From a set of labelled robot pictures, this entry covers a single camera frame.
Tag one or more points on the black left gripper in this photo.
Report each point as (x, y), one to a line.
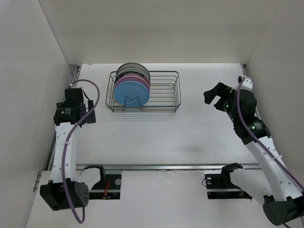
(89, 119)

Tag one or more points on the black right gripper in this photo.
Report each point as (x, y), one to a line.
(226, 90)

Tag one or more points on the blue plastic plate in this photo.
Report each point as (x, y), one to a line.
(131, 93)

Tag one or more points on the pink plastic plate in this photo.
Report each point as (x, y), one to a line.
(138, 79)

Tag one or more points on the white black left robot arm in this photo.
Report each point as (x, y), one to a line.
(69, 118)

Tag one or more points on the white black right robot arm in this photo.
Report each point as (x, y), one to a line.
(282, 199)

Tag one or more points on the grey rimmed plate at back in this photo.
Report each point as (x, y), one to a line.
(134, 65)

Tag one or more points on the white plate green patterned rim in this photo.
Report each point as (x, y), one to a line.
(119, 76)

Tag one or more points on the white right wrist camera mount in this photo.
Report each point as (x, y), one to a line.
(245, 83)

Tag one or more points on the aluminium front rail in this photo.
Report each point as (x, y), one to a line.
(162, 167)

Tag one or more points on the dark wire dish rack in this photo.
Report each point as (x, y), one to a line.
(165, 94)

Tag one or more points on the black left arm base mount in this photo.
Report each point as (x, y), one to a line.
(108, 188)

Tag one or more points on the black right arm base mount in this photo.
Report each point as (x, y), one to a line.
(217, 189)

